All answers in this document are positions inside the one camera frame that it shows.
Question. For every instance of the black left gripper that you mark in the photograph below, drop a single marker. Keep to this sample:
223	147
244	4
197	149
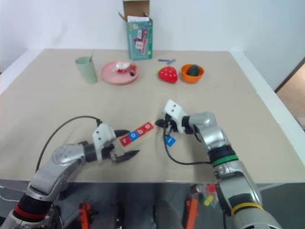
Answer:
110	150

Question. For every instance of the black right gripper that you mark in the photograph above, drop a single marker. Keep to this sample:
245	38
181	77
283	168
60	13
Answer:
171	125

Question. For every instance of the red plastic block with hole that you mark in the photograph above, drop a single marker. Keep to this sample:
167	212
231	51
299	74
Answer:
124	141

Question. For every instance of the blue plastic block with hole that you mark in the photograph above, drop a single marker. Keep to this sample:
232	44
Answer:
131	136

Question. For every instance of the wooden letter tray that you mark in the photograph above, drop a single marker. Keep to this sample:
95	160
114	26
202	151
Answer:
140	140

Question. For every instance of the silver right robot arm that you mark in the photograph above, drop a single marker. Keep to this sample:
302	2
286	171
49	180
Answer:
214	136

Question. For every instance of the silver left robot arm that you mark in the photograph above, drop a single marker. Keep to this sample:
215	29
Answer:
64	155

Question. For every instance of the blue letter tile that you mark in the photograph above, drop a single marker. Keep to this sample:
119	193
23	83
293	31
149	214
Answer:
170	141

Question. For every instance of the beige tablecloth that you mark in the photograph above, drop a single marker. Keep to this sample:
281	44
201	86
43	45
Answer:
143	95

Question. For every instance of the red toy strawberry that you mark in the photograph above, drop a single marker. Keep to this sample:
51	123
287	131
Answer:
168	74

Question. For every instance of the orange bowl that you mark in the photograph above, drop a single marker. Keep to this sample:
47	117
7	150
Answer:
191	78

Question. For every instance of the dark green toy vegetable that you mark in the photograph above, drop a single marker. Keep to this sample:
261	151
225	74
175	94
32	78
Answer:
193	70

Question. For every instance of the blue stick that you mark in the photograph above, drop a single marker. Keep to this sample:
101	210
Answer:
162	60
171	61

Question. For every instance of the red white toy food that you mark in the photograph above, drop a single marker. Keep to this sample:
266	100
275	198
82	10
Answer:
123	67

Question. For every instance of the pink plate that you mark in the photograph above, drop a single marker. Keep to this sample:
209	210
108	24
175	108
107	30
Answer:
110	76

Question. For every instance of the orange black tool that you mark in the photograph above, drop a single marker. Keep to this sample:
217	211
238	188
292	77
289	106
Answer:
84	214

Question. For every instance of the pale green cup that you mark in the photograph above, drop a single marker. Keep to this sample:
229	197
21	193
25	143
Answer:
87	71

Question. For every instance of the bag of coloured toys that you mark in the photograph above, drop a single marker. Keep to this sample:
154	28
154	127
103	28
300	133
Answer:
206	194

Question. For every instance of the teal cardboard toy box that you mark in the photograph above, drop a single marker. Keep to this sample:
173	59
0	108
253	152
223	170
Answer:
140	40

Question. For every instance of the white papers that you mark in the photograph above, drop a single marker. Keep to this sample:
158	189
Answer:
137	18

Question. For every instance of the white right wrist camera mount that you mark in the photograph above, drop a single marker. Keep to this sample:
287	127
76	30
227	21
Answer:
175	109

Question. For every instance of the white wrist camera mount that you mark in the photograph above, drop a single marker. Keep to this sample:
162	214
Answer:
102	133
175	109

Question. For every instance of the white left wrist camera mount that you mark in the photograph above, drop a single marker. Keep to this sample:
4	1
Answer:
102	133

